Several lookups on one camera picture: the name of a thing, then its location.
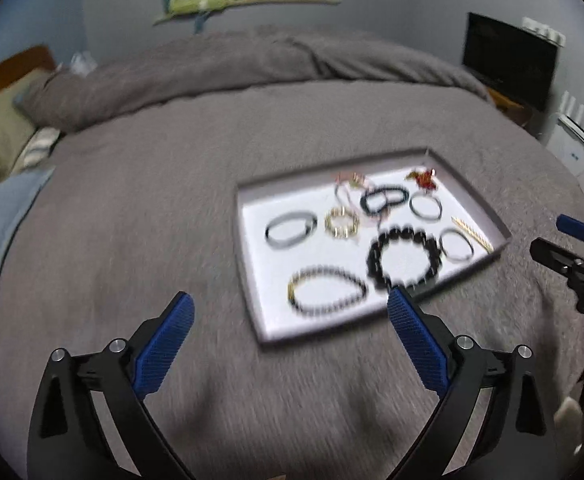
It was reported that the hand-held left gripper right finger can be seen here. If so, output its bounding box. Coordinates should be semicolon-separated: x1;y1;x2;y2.
387;287;548;480

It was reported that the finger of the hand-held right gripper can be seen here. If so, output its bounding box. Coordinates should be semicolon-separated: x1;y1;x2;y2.
529;237;584;278
556;213;584;243

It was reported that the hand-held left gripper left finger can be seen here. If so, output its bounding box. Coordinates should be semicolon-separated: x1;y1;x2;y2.
26;291;196;480

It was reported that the large dark bead bracelet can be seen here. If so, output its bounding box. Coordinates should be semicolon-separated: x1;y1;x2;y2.
366;226;444;292

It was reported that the small dark bead bracelet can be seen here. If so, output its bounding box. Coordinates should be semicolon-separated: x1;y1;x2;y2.
287;264;369;317

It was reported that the white shallow tray box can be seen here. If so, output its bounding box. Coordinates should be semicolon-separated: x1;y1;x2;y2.
234;147;513;346

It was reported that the dark ring bracelet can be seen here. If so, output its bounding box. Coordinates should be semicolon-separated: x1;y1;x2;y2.
409;193;443;221

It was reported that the gold bead bracelet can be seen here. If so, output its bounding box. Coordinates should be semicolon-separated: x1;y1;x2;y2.
324;206;361;239

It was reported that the black cord bracelet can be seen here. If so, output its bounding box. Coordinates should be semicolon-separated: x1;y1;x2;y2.
361;185;411;217

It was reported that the red and gold ornament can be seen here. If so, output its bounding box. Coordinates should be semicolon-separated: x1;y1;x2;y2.
404;167;439;194

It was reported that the pink cord bracelet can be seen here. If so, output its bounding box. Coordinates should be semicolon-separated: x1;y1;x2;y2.
333;172;383;227

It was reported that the grey bed blanket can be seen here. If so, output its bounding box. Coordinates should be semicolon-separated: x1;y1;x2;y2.
0;77;584;480

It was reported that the wooden stand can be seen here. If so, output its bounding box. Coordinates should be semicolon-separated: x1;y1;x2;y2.
486;86;545;129

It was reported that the black monitor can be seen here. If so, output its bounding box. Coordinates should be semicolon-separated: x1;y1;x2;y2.
462;12;559;112

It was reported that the striped pillow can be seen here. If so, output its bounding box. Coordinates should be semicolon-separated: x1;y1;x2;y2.
10;126;62;175

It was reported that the grey folded duvet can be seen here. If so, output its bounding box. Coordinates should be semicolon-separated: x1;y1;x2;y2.
14;25;495;133

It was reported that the white plastic bag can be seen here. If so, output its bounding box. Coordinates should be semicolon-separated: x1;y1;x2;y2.
68;51;98;77

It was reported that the wooden headboard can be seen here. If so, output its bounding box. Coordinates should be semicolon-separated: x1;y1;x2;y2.
0;45;56;193

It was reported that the green cloth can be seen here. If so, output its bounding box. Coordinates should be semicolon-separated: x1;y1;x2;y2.
168;0;233;15

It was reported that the wooden window shelf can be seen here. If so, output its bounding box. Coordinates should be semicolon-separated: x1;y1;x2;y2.
153;0;343;27

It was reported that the silver wire bangle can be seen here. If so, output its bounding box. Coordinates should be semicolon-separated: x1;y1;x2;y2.
439;228;475;263

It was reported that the black hair tie bracelet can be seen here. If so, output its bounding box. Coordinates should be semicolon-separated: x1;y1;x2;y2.
265;210;319;250

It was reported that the white wall socket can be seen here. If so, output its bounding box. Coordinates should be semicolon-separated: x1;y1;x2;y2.
522;16;566;47

